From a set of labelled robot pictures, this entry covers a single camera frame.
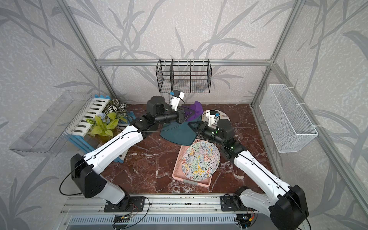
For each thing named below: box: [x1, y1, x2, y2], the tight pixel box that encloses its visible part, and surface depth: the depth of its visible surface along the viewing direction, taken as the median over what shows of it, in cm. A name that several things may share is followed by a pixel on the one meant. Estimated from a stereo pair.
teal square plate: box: [160, 115, 202, 146], surface depth 67 cm
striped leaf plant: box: [105, 97, 128, 118], surface depth 84 cm
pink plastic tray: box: [172, 138, 213, 188], surface depth 79 cm
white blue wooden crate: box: [64, 94, 136, 164], surface depth 75 cm
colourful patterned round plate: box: [181, 140, 221, 182], surface depth 86 cm
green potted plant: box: [85, 112, 128, 148], surface depth 79 cm
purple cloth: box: [181, 100, 204, 122], surface depth 68 cm
